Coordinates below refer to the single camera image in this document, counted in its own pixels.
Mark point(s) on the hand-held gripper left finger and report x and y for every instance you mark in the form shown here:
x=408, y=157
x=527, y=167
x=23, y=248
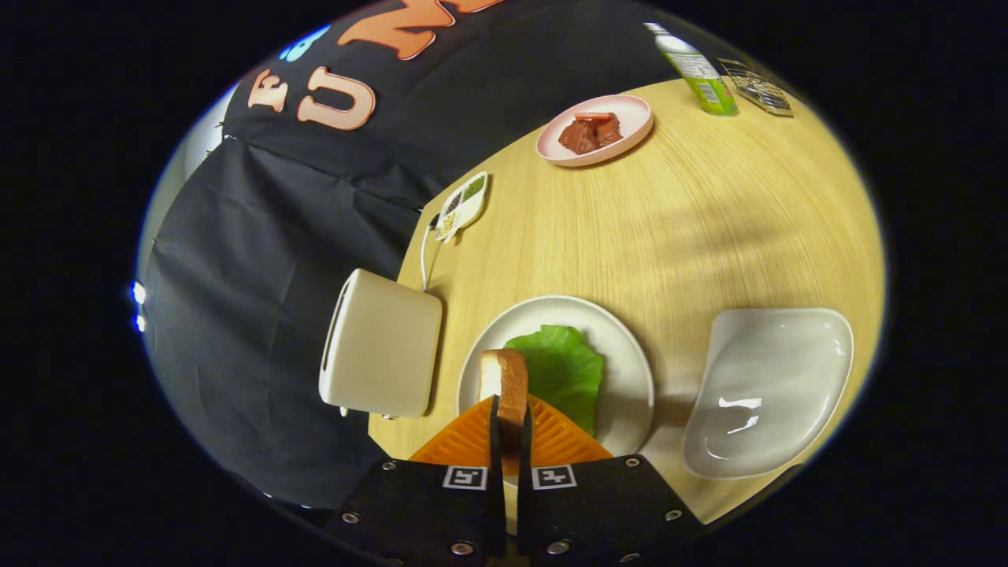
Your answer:
x=495, y=449

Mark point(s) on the green lettuce leaf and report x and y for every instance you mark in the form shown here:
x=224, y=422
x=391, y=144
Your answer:
x=563, y=370

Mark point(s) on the red food slice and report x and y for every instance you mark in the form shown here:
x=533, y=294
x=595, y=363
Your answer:
x=592, y=116

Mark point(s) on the round white plate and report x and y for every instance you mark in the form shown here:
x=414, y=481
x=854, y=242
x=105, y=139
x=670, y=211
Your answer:
x=622, y=354

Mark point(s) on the green label bottle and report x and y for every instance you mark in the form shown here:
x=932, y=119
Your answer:
x=701, y=79

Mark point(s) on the toast bread slice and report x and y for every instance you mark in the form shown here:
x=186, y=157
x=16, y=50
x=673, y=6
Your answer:
x=512, y=386

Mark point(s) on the divided white condiment dish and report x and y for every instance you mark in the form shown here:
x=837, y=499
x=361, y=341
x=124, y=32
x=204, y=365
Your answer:
x=465, y=209

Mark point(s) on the white toaster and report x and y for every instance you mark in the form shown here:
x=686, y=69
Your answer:
x=386, y=346

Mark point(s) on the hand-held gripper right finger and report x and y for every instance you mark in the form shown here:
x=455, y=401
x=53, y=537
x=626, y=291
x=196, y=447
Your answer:
x=524, y=504

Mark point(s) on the pink plate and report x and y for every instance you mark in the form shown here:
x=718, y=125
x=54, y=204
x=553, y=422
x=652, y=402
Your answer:
x=634, y=118

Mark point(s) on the brown meat pieces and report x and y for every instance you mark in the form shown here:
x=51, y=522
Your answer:
x=587, y=135

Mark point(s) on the square white dish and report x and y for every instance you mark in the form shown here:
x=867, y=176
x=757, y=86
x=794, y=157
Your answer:
x=772, y=378

